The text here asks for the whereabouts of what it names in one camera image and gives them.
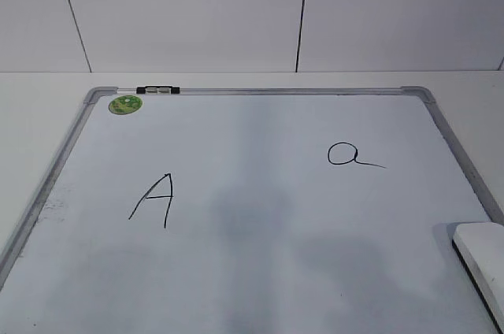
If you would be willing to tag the white whiteboard eraser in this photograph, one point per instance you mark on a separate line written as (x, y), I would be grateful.
(479, 246)

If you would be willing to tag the green round magnet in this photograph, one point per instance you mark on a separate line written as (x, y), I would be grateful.
(124, 105)

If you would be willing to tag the white whiteboard with aluminium frame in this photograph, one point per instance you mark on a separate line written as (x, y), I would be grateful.
(250, 211)

